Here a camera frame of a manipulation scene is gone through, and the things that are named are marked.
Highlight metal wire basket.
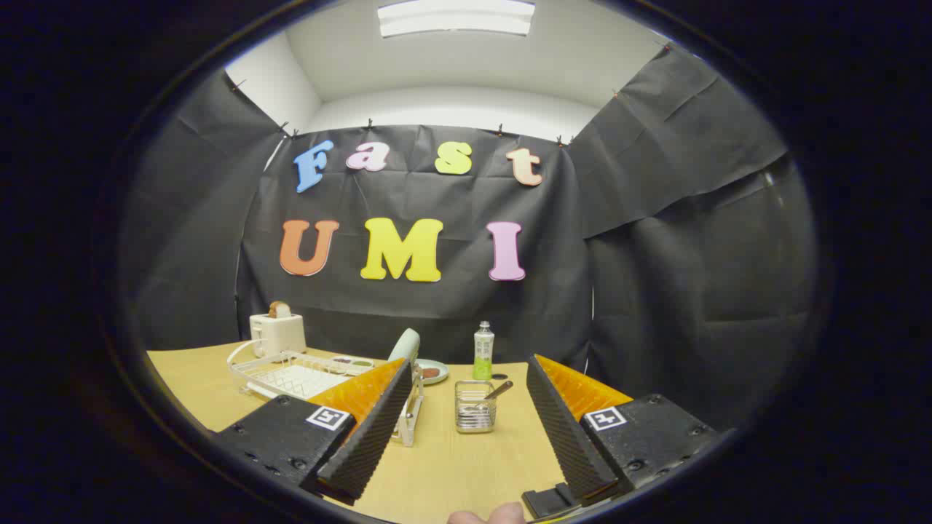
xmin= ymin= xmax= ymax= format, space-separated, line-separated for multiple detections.
xmin=455 ymin=380 xmax=497 ymax=434

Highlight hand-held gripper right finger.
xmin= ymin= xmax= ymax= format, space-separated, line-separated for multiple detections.
xmin=521 ymin=354 xmax=718 ymax=519

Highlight green drink bottle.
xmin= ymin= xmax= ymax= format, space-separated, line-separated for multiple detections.
xmin=473 ymin=321 xmax=496 ymax=381

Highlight pale green plate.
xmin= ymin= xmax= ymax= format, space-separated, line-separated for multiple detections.
xmin=388 ymin=328 xmax=422 ymax=365

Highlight white drain tray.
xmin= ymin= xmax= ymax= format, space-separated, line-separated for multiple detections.
xmin=255 ymin=364 xmax=350 ymax=400

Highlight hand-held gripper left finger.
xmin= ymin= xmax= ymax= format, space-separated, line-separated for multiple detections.
xmin=215 ymin=358 xmax=414 ymax=507

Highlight white toaster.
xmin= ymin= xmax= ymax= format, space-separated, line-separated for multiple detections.
xmin=250 ymin=313 xmax=307 ymax=357

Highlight ceiling light panel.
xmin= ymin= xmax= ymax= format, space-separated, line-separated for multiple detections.
xmin=377 ymin=0 xmax=536 ymax=39

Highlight white wire dish rack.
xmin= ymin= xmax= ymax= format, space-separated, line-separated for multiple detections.
xmin=229 ymin=349 xmax=424 ymax=447

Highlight wooden handle spoon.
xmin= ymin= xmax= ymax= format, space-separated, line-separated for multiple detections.
xmin=466 ymin=381 xmax=514 ymax=412

